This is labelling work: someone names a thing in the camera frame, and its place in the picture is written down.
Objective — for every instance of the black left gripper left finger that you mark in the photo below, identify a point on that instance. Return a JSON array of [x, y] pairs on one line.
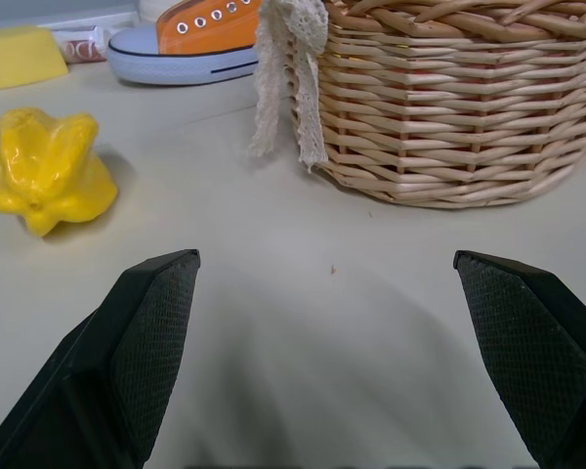
[[102, 361]]

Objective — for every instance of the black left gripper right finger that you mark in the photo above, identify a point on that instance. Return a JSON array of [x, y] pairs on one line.
[[532, 352]]

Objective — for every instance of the yellow star-shaped toy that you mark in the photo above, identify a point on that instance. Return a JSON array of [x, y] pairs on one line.
[[44, 171]]

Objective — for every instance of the woven wicker basket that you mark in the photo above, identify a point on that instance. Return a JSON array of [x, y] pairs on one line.
[[464, 102]]

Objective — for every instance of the white printed package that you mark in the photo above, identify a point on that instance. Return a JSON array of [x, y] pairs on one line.
[[85, 45]]

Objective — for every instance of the yellow sponge block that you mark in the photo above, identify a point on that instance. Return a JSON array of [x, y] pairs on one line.
[[17, 56]]

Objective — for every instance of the orange and white sneaker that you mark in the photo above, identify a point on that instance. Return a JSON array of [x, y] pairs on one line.
[[190, 46]]

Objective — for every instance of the cream lace ribbon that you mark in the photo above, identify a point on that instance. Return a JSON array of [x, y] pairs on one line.
[[285, 83]]

